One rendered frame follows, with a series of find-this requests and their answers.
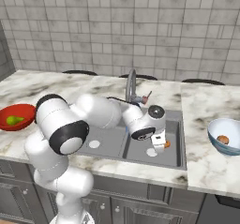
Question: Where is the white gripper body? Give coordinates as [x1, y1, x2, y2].
[153, 141, 167, 155]

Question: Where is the grey steel sink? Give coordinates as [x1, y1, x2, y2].
[74, 100, 188, 172]

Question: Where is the grey panel under sink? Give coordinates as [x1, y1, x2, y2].
[92, 174, 206, 205]

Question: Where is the grey sink faucet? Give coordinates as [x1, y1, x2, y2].
[125, 68, 154, 106]

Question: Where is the blue and white bowl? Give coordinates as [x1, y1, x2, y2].
[206, 117, 240, 157]

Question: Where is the red bowl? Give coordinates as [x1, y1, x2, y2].
[0, 103, 38, 132]

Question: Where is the green pear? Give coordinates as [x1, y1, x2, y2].
[6, 114, 25, 127]

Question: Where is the grey cupboard door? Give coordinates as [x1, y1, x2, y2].
[0, 181, 46, 224]
[111, 197, 201, 224]
[46, 190, 113, 224]

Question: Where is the dark dishwasher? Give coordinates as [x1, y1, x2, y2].
[196, 193, 240, 224]

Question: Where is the grey drawer front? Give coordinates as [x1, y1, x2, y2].
[0, 159, 35, 179]

